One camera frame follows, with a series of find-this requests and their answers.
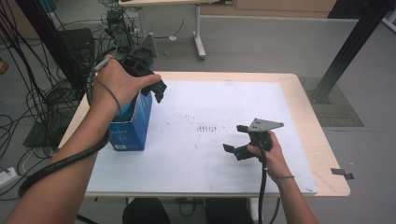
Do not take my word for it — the person's right hand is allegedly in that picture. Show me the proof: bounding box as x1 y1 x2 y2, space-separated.
247 131 295 185

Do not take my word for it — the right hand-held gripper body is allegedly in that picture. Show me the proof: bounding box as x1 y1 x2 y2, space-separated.
247 118 285 154

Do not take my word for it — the person's right leg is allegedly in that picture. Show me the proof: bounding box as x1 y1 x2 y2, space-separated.
205 198 255 224

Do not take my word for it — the black tape piece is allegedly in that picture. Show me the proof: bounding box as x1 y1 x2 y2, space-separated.
330 167 356 181

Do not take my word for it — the white table mat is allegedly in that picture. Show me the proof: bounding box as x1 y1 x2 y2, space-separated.
86 79 318 196

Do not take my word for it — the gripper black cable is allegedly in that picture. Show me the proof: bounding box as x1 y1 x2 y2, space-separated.
18 46 119 199
257 146 269 224

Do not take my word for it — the white power strip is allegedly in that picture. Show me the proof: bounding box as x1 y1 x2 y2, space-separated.
0 167 19 189

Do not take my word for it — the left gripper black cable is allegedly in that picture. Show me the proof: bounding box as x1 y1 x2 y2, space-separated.
18 46 119 199

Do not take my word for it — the person's left leg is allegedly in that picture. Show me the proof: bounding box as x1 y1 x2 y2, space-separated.
121 198 171 224

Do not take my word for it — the black wrist cord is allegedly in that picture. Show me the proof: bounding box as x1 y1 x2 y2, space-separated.
264 167 295 180

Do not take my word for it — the white background desk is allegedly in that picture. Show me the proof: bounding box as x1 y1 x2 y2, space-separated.
119 0 233 64

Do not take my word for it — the person's left hand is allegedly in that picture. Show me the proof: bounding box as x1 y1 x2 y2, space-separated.
94 54 163 114

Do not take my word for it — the black under-table cable loop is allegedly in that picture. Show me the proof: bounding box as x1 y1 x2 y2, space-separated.
175 197 205 218

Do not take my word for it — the black floor base plate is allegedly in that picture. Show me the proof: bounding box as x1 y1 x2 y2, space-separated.
22 119 64 149

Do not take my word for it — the black metal post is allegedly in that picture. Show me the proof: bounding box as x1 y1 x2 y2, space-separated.
313 0 396 105
15 0 89 91

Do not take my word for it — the tangle of black floor cables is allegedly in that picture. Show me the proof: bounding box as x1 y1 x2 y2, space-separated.
0 0 142 202

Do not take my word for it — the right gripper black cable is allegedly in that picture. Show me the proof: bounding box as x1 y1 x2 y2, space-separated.
257 146 269 224

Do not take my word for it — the light wooden table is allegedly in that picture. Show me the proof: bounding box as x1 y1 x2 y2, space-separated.
58 70 351 224

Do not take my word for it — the person's leg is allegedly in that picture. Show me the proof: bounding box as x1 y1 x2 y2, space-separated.
121 198 171 224
205 198 255 224

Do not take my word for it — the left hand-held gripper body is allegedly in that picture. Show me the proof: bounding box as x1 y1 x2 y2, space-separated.
120 32 160 78

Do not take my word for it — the black equipment box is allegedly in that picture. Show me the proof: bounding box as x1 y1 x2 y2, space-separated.
57 27 96 63

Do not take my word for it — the grey cable plug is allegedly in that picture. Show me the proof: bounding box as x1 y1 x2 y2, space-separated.
94 57 110 73

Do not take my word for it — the grey wrist cord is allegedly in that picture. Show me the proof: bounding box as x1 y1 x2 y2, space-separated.
93 75 122 115

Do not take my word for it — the blue cardboard box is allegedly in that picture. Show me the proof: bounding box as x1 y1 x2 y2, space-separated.
108 90 154 152

